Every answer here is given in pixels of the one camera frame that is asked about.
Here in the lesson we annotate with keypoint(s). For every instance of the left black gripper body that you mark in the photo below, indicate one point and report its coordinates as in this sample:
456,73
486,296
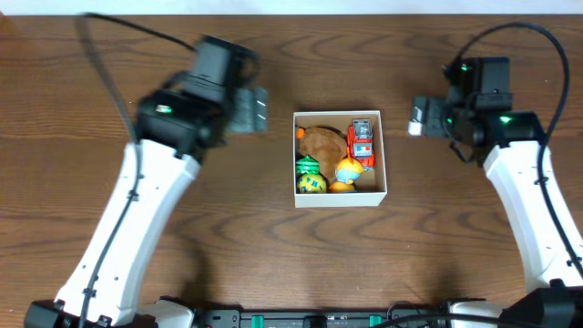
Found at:
249,109

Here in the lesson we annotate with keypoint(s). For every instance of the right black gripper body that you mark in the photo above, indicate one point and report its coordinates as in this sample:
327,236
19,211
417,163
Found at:
445,120

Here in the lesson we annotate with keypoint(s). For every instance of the green ribbed toy top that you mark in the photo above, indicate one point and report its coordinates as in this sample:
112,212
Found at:
307,165

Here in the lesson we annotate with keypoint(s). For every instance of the red toy fire truck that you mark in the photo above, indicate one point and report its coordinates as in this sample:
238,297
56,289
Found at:
360,142

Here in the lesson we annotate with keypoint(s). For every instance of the brown plush toy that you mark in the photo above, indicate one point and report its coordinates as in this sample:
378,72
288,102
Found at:
324,145

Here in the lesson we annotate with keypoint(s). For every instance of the yellow ball with blue letters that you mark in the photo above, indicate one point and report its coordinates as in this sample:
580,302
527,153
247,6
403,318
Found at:
311,184

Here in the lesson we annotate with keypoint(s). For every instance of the blue and orange duck toy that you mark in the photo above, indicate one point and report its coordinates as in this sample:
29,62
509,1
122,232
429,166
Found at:
346,173

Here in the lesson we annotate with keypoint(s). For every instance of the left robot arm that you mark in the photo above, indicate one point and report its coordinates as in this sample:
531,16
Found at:
176,125

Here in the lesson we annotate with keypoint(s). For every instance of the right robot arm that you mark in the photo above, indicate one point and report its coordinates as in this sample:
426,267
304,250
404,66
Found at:
547,238

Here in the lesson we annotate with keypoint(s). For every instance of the white cardboard box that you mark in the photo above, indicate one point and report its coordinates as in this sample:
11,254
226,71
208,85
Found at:
371,187

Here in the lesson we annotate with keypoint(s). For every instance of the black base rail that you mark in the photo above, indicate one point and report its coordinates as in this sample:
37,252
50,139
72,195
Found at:
314,319

